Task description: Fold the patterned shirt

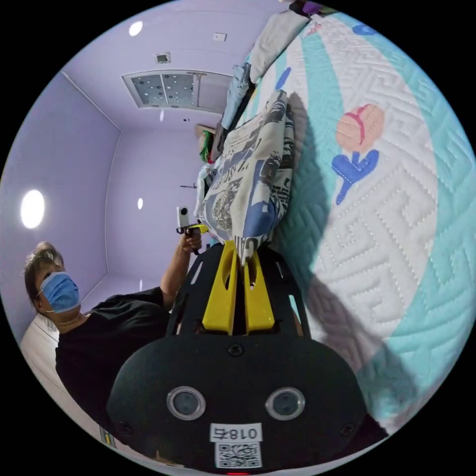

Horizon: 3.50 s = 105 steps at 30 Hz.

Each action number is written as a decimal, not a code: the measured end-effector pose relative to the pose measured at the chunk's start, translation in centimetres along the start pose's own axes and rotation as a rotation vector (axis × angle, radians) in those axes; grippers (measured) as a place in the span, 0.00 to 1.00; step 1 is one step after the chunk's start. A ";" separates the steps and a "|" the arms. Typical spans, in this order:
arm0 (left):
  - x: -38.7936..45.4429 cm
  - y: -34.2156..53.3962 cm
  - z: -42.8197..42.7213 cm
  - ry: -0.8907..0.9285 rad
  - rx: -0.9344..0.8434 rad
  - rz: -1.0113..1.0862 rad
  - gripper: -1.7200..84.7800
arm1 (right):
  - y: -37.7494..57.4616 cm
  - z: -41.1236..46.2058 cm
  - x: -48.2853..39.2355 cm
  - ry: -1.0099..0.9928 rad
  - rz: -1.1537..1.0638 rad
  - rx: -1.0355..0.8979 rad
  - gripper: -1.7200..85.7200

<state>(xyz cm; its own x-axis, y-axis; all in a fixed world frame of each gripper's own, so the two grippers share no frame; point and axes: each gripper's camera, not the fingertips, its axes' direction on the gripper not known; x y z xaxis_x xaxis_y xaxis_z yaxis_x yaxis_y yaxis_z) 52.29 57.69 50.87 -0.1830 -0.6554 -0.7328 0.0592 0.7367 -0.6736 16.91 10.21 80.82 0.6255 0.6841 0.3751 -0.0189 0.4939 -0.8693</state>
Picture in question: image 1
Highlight large round ceiling lamp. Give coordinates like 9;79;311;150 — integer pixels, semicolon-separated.
20;189;46;230

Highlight person's left forearm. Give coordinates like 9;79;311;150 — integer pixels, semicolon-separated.
159;246;195;311

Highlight person's body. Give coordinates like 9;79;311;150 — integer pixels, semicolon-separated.
23;240;179;449

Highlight patterned shirt with newspaper print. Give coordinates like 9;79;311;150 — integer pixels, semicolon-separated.
196;89;297;267

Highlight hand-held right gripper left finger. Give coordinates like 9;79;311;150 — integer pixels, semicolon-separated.
202;239;239;336

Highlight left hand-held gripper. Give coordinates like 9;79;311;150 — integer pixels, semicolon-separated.
176;223;210;256

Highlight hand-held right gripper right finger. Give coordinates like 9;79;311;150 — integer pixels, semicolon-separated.
243;254;276;334

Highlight bed with flower-print quilt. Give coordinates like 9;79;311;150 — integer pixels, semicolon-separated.
230;6;476;430

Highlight person's left hand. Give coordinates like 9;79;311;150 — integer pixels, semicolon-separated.
178;232;204;256

